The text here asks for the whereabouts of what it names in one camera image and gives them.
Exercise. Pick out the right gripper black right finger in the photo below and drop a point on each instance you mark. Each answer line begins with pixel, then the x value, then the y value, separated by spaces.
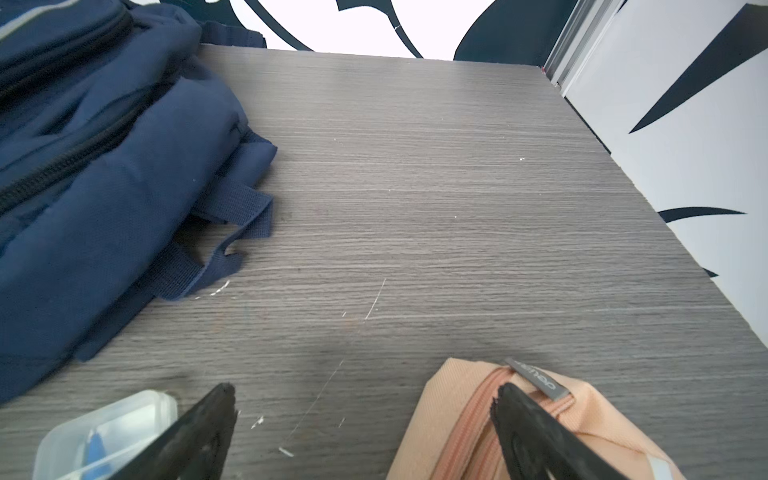
pixel 535 446

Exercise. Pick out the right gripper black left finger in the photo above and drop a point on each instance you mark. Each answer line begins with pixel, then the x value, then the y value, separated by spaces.
pixel 195 446

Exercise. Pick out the navy blue student backpack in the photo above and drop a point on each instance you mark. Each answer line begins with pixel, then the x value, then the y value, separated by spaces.
pixel 128 168

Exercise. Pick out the peach fabric pencil case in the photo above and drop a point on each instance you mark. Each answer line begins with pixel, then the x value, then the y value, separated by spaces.
pixel 451 435

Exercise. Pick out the clear plastic pen box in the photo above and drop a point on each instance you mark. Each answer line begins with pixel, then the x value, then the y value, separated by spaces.
pixel 98 444

